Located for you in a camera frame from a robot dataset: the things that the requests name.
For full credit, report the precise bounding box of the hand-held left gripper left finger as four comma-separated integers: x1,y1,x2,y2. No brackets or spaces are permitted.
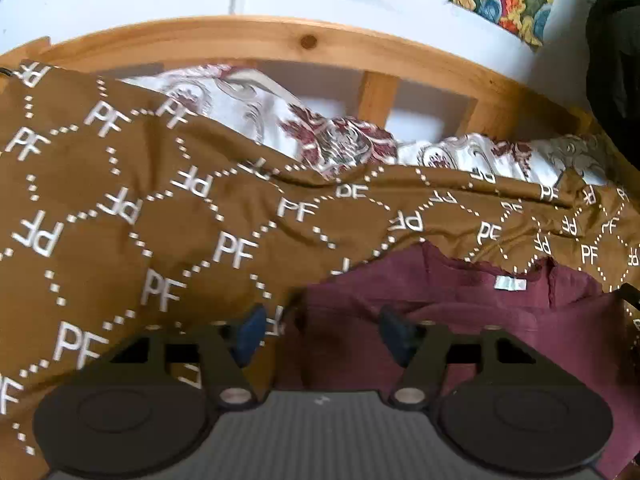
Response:
106,304,269,407

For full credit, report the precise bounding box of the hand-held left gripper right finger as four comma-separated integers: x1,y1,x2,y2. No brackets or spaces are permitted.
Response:
379,307,547,407

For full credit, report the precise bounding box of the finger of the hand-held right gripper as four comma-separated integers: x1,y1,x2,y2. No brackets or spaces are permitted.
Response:
619,282,640,322

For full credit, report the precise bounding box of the maroon long-sleeve shirt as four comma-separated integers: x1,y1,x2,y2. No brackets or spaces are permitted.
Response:
272,241,640,480

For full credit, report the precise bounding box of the brown patterned blanket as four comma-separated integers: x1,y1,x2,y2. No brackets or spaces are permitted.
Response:
0,60,640,457

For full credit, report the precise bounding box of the white floral pillow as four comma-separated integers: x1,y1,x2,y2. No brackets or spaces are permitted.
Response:
120,62,617,187

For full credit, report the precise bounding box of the black puffer jacket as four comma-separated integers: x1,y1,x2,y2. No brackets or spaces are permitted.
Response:
584,0,640,132

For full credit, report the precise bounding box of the wooden bed headboard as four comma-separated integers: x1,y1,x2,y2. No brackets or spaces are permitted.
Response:
0,15,602,142

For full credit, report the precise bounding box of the colourful floral cloth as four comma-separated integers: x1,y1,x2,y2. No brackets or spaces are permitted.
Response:
446,0,567,54

